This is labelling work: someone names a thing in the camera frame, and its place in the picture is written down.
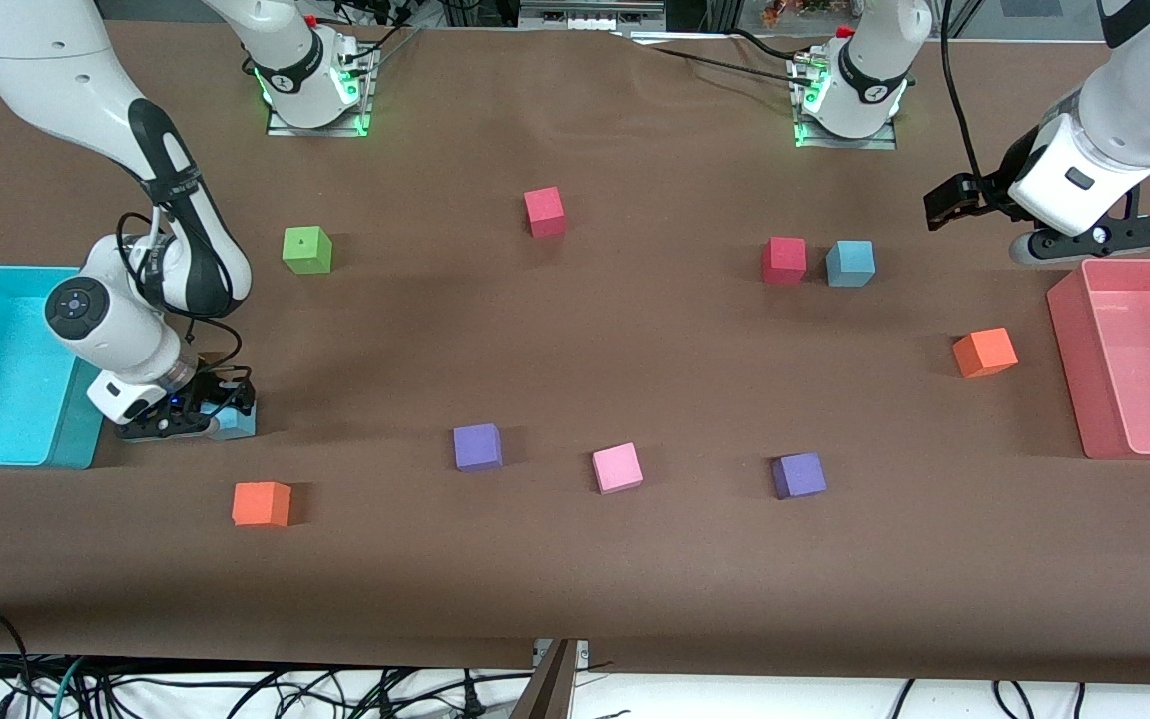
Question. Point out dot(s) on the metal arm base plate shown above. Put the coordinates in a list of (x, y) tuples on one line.
[(320, 131), (845, 143)]

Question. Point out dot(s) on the pink plastic bin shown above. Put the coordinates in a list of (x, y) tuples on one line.
[(1144, 369)]

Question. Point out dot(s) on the brown table cover sheet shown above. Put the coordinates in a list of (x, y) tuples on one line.
[(575, 579)]

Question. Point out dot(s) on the green foam block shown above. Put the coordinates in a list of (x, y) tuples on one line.
[(306, 252)]

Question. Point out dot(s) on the pink foam block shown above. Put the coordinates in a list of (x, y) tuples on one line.
[(617, 469)]

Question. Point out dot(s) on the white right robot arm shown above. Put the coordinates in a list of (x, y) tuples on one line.
[(36, 60)]

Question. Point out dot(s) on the metal clamp bracket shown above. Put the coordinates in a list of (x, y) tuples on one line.
[(550, 689)]

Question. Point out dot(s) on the purple foam block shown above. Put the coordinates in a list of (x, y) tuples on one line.
[(798, 476), (477, 448)]

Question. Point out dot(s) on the orange foam block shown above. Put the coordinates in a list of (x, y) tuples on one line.
[(984, 354), (261, 505)]

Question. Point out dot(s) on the red foam block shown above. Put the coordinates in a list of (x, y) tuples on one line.
[(784, 262), (544, 212)]

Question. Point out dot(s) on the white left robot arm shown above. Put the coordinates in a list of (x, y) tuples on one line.
[(1134, 120)]

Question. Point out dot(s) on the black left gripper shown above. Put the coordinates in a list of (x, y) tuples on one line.
[(986, 190)]

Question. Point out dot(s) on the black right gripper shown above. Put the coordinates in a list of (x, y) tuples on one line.
[(219, 391)]

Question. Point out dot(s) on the light blue foam block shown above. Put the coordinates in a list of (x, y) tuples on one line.
[(850, 265), (234, 427)]

